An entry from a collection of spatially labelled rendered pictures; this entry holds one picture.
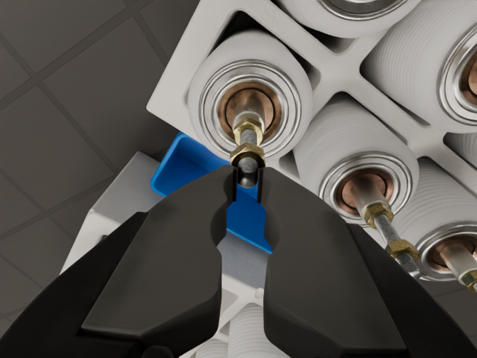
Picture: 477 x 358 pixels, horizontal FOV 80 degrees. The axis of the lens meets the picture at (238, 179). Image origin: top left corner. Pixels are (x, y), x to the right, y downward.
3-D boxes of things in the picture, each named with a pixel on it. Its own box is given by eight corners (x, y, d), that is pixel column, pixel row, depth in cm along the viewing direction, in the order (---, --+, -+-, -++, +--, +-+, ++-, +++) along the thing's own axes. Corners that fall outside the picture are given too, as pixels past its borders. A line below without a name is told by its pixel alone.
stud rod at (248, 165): (258, 118, 19) (262, 175, 13) (253, 132, 20) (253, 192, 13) (245, 114, 19) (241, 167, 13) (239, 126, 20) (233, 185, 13)
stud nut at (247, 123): (268, 125, 18) (269, 130, 17) (258, 148, 19) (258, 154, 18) (239, 114, 18) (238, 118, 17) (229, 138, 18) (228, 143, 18)
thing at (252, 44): (202, 43, 36) (162, 71, 20) (277, 13, 34) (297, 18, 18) (229, 115, 40) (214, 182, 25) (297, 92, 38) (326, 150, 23)
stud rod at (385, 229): (365, 194, 23) (408, 269, 16) (377, 196, 23) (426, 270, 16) (360, 205, 23) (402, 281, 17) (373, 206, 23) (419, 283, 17)
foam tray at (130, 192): (76, 271, 69) (25, 348, 54) (138, 149, 51) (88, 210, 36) (215, 329, 78) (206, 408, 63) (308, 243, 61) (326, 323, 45)
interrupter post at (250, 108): (228, 101, 21) (225, 116, 18) (260, 91, 21) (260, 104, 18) (240, 131, 22) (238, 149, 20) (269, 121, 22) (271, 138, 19)
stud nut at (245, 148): (272, 151, 15) (273, 158, 14) (259, 177, 15) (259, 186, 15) (236, 138, 14) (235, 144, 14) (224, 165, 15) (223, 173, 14)
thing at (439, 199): (335, 160, 43) (380, 247, 27) (395, 119, 39) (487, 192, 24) (368, 200, 46) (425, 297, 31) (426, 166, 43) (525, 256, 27)
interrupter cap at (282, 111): (182, 79, 21) (180, 82, 20) (285, 40, 19) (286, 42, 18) (221, 167, 24) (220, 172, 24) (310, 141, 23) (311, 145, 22)
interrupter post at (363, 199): (352, 175, 24) (365, 198, 21) (380, 178, 24) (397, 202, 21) (344, 199, 25) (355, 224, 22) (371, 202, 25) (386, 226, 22)
